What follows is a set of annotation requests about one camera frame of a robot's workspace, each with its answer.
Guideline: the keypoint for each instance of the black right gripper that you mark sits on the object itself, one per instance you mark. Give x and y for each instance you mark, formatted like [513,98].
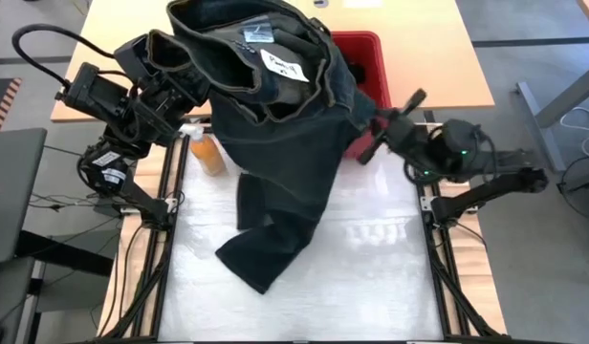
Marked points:
[409,138]

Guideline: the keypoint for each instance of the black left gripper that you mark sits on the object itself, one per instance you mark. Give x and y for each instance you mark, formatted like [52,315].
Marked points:
[165,105]

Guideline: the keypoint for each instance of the blue denim jeans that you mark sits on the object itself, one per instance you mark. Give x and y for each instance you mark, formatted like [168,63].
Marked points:
[285,157]

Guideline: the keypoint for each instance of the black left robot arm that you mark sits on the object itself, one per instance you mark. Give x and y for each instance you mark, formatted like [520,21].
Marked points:
[93,98]

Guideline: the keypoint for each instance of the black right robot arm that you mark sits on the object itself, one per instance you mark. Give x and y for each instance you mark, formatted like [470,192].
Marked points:
[490,188]

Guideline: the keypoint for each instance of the orange spray bottle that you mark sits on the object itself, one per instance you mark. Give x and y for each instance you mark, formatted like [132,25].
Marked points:
[207,153]

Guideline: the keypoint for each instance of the red plastic bin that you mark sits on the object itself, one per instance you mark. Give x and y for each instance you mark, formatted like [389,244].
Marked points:
[366,52]

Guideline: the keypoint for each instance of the white paper sheet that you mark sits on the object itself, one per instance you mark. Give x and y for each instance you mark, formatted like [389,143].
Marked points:
[362,3]

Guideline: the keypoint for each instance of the white table mat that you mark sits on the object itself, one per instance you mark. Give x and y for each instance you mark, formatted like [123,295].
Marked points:
[371,267]

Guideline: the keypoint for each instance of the orange black striped floor mat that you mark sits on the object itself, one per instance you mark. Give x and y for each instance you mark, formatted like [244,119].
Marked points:
[7,100]

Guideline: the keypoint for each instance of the grey desk leg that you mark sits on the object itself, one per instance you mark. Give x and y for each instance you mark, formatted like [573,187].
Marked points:
[542,126]

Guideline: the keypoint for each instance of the black metal base bar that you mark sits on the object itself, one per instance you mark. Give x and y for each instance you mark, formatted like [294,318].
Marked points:
[65,253]

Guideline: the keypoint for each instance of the black aluminium table frame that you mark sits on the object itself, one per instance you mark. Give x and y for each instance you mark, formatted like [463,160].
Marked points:
[157,306]

